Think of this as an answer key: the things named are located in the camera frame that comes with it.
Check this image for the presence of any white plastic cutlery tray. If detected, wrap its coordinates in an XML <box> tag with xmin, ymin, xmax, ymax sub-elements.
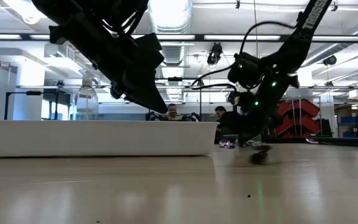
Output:
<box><xmin>0</xmin><ymin>120</ymin><xmax>220</xmax><ymax>158</ymax></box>

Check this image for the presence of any silver ceiling air duct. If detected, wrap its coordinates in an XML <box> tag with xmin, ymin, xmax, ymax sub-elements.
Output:
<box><xmin>147</xmin><ymin>0</ymin><xmax>195</xmax><ymax>67</ymax></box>

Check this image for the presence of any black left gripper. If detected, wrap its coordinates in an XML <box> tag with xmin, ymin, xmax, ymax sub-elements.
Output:
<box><xmin>48</xmin><ymin>24</ymin><xmax>169</xmax><ymax>114</ymax></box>

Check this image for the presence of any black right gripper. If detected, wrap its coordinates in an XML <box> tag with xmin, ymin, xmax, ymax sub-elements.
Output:
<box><xmin>227</xmin><ymin>90</ymin><xmax>285</xmax><ymax>147</ymax></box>

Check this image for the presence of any black spoon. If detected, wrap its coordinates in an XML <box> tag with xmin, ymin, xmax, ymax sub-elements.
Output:
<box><xmin>249</xmin><ymin>144</ymin><xmax>273</xmax><ymax>165</ymax></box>

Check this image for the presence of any clear spray bottle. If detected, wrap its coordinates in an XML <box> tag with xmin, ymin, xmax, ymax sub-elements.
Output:
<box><xmin>73</xmin><ymin>77</ymin><xmax>100</xmax><ymax>121</ymax></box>

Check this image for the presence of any black metal stand frame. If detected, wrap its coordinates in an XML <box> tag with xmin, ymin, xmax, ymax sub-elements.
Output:
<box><xmin>4</xmin><ymin>90</ymin><xmax>59</xmax><ymax>121</ymax></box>

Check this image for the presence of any person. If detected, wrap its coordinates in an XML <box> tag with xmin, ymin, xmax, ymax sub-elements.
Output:
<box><xmin>165</xmin><ymin>103</ymin><xmax>183</xmax><ymax>121</ymax></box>
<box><xmin>213</xmin><ymin>105</ymin><xmax>244</xmax><ymax>139</ymax></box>

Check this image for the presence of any black hanging overhead camera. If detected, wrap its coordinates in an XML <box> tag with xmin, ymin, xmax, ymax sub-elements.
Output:
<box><xmin>206</xmin><ymin>42</ymin><xmax>224</xmax><ymax>66</ymax></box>

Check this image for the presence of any red storage bin stack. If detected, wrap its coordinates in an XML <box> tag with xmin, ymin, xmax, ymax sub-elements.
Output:
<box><xmin>274</xmin><ymin>98</ymin><xmax>321</xmax><ymax>139</ymax></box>

